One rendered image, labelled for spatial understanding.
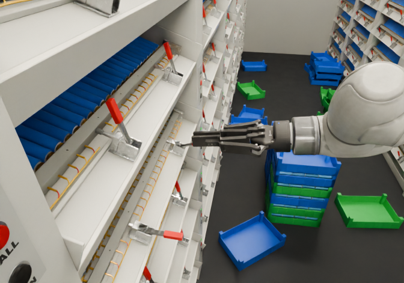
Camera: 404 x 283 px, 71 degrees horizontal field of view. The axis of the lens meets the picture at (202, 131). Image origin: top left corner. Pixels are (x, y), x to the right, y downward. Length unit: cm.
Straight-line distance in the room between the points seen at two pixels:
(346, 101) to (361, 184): 175
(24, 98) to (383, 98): 45
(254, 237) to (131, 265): 123
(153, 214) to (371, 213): 164
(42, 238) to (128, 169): 18
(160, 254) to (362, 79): 60
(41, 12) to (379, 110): 45
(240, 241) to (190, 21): 124
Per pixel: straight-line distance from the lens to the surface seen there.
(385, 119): 52
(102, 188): 39
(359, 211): 205
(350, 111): 52
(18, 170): 23
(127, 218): 57
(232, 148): 66
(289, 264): 167
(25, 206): 24
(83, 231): 36
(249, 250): 166
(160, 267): 78
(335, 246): 181
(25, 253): 26
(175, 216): 86
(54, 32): 28
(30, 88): 24
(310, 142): 66
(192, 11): 77
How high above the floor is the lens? 137
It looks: 34 degrees down
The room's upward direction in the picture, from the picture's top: straight up
